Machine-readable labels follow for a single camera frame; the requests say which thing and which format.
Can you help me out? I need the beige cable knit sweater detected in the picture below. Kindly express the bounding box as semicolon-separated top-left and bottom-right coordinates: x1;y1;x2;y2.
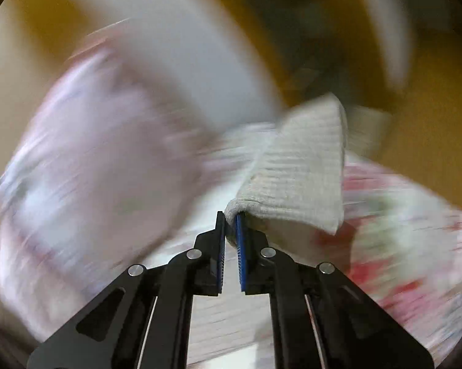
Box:
223;92;393;236

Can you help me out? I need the floral bed sheet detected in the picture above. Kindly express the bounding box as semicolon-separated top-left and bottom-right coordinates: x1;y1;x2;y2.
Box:
146;122;462;366

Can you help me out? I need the right floral pillow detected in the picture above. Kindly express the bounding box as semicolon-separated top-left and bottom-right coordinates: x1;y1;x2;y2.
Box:
0;29;213;341

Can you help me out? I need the wooden headboard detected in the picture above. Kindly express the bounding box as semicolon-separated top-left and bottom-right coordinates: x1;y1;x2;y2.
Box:
22;0;462;208

